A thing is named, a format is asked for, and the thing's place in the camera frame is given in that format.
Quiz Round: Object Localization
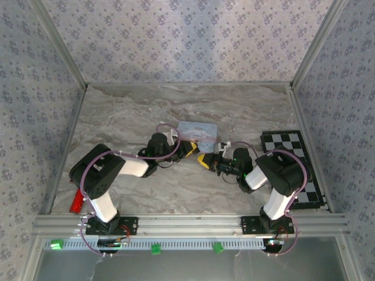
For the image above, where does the red flat bar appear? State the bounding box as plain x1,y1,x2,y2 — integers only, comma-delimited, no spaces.
69,189,86,214

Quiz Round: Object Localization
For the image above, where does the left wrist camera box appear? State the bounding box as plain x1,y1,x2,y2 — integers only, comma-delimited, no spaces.
162,128,180,145

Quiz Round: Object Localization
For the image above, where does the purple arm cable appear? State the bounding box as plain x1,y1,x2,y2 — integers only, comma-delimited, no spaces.
230,140,311,258
77,123,182,258

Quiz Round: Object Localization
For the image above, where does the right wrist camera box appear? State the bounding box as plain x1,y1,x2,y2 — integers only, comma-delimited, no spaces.
215,141,233,155

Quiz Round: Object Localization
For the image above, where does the aluminium corner frame post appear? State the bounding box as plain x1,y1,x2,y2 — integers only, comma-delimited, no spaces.
29,0,88,88
289,0,349,88

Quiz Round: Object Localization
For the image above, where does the right controller circuit board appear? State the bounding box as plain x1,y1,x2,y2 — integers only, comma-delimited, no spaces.
263,238,287,247

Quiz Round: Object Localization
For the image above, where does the black and white chessboard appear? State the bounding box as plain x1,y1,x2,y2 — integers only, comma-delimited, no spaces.
260,131,328,210

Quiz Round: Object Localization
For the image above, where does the light blue cartoon tin box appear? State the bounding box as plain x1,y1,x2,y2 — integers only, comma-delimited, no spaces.
177,121,219,153

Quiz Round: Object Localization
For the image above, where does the left controller circuit board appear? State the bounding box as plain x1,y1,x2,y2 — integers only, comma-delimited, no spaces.
97,238,131,249

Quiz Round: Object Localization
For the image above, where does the aluminium front frame rail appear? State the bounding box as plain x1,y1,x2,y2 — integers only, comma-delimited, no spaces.
32,214,351,237

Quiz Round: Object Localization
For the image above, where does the controller circuit board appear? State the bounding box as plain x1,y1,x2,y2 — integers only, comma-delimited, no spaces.
97,238,131,249
263,238,287,247

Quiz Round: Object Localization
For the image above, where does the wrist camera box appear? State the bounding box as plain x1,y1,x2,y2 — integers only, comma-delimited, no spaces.
162,128,180,145
215,141,233,155

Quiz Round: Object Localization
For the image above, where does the aluminium side frame rail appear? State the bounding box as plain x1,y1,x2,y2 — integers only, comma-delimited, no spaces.
287,84,335,213
43,86,88,214

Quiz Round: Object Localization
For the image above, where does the grey slotted cable duct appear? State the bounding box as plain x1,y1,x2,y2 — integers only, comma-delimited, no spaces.
43,237,264,251

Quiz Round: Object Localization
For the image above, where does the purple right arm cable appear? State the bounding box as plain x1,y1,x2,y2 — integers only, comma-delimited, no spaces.
230,140,311,258

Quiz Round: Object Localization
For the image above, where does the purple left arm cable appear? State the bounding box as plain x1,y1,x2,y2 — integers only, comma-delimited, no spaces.
77,123,182,258

